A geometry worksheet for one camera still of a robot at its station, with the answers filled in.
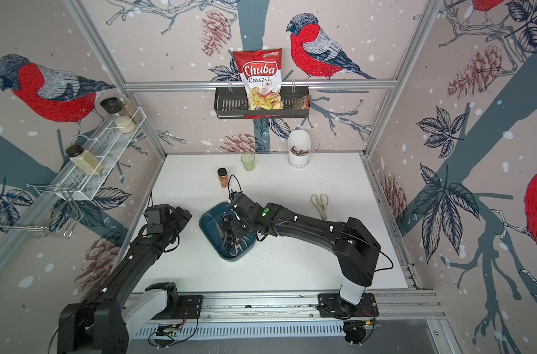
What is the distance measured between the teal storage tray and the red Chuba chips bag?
1.60 feet

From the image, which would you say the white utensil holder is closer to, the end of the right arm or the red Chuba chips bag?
the red Chuba chips bag

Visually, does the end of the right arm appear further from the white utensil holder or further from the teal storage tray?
the white utensil holder

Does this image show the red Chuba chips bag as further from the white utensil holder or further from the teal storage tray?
the teal storage tray

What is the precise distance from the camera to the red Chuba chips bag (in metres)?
0.81

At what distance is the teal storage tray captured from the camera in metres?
0.85

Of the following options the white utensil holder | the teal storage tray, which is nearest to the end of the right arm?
the teal storage tray

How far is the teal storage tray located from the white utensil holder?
43 centimetres

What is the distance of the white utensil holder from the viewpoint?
109 centimetres

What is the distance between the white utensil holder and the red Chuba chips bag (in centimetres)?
23
